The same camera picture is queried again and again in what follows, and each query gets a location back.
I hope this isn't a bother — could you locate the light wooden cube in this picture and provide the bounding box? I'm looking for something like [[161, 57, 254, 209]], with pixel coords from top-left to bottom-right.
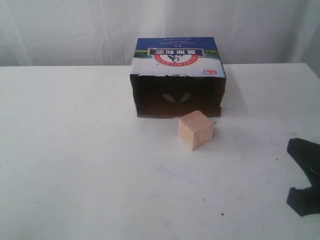
[[178, 110, 214, 151]]

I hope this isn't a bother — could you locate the blue white cardboard box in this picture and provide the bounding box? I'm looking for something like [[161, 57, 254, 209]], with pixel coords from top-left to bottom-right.
[[129, 37, 227, 118]]

